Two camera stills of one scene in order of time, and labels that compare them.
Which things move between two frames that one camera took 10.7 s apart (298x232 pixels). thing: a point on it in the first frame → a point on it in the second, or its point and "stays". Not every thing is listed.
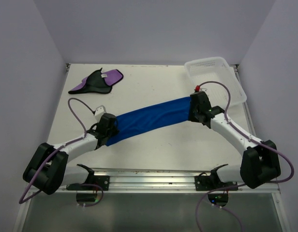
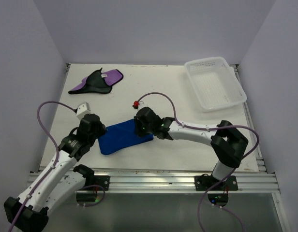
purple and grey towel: x=98 y=82 stays
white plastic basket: x=216 y=69 stays
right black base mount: x=212 y=182 stays
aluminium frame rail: x=164 y=181 stays
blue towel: x=134 y=123 → x=121 y=134
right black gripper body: x=193 y=111 → x=142 y=131
